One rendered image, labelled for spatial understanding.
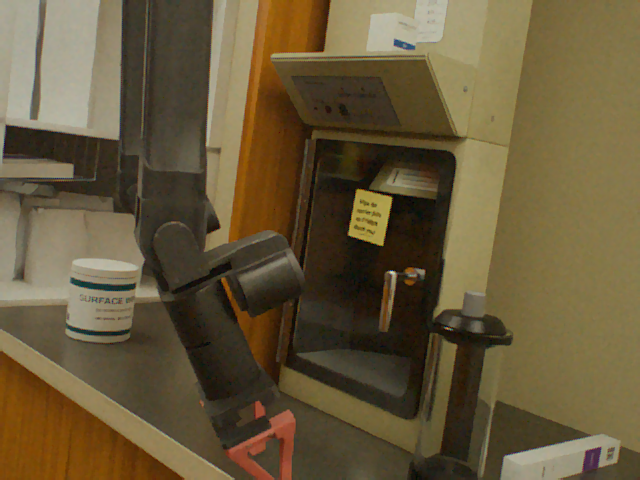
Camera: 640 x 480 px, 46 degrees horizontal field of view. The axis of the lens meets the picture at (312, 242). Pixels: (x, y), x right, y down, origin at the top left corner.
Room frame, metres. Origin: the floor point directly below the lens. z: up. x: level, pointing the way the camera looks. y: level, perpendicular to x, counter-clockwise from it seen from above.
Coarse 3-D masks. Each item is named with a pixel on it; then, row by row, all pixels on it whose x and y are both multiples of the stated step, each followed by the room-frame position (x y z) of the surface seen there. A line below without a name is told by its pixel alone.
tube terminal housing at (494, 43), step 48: (336, 0) 1.29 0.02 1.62; (384, 0) 1.21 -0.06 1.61; (480, 0) 1.08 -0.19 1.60; (528, 0) 1.14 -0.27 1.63; (336, 48) 1.28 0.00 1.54; (432, 48) 1.13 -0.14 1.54; (480, 48) 1.07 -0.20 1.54; (480, 96) 1.08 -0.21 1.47; (432, 144) 1.11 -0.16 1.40; (480, 144) 1.10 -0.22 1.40; (480, 192) 1.11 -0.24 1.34; (480, 240) 1.12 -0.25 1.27; (480, 288) 1.14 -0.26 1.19; (288, 384) 1.28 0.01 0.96; (384, 432) 1.12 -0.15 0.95
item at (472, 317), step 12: (468, 300) 0.94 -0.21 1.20; (480, 300) 0.94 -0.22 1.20; (444, 312) 0.95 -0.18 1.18; (456, 312) 0.95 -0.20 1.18; (468, 312) 0.94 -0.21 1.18; (480, 312) 0.94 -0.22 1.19; (444, 324) 0.93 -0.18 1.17; (456, 324) 0.92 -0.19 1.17; (468, 324) 0.91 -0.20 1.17; (480, 324) 0.91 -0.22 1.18; (492, 324) 0.92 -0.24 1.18
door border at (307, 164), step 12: (312, 144) 1.28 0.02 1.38; (312, 156) 1.28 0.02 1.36; (312, 168) 1.28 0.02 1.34; (300, 192) 1.29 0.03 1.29; (300, 204) 1.29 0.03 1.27; (300, 216) 1.29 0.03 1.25; (300, 228) 1.28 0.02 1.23; (300, 240) 1.28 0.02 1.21; (444, 240) 1.07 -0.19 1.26; (300, 252) 1.28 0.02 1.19; (288, 312) 1.28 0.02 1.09; (288, 324) 1.28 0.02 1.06; (288, 336) 1.28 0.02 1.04
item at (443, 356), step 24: (432, 336) 0.96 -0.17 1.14; (480, 336) 0.90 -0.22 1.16; (504, 336) 0.91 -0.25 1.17; (432, 360) 0.94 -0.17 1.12; (456, 360) 0.91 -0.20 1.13; (480, 360) 0.91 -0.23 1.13; (432, 384) 0.93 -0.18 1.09; (456, 384) 0.91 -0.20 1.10; (480, 384) 0.91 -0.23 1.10; (432, 408) 0.93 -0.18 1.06; (456, 408) 0.91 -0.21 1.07; (480, 408) 0.91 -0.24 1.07; (432, 432) 0.92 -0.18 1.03; (456, 432) 0.91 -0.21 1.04; (480, 432) 0.91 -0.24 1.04; (432, 456) 0.92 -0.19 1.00; (456, 456) 0.91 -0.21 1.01; (480, 456) 0.92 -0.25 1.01
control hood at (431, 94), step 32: (288, 64) 1.20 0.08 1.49; (320, 64) 1.15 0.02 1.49; (352, 64) 1.10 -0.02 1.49; (384, 64) 1.05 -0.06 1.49; (416, 64) 1.01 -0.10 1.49; (448, 64) 1.03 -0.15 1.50; (416, 96) 1.06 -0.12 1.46; (448, 96) 1.03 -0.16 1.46; (352, 128) 1.22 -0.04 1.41; (384, 128) 1.15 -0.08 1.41; (416, 128) 1.10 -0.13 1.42; (448, 128) 1.06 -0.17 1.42
